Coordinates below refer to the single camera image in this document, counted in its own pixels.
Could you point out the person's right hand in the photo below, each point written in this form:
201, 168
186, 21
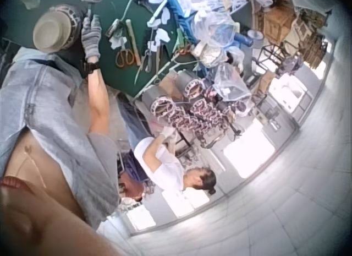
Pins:
91, 41

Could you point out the person's right fingers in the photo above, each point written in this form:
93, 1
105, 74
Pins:
92, 24

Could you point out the grey hand tool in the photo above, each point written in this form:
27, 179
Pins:
114, 27

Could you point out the motor stator with cream cap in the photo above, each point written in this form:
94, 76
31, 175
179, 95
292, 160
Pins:
52, 31

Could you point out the black wrist band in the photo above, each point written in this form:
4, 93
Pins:
92, 67

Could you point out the wooden stick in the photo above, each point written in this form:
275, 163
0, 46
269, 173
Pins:
133, 42

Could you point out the metal pliers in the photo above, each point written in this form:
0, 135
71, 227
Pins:
148, 62

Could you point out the white plastic bar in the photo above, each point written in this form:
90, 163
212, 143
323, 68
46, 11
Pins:
158, 9

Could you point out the scattered white paper pieces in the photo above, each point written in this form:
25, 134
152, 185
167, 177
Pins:
162, 35

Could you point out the grey motor housing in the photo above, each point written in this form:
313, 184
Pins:
150, 95

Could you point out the blue plastic crate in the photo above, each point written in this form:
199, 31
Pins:
184, 19

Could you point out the heap of clear plastic bags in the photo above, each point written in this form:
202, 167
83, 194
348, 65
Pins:
217, 35

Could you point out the pile of wound motor stators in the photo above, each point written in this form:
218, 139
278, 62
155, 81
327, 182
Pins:
192, 113

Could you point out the clear plastic bag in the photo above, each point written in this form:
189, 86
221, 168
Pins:
231, 84

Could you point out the red stool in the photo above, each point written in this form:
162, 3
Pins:
132, 185

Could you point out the wooden crate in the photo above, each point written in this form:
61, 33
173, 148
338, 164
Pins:
279, 23

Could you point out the cluttered storage shelf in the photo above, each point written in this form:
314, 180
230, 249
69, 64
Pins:
312, 41

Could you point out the black metal frame stool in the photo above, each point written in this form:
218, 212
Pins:
270, 53

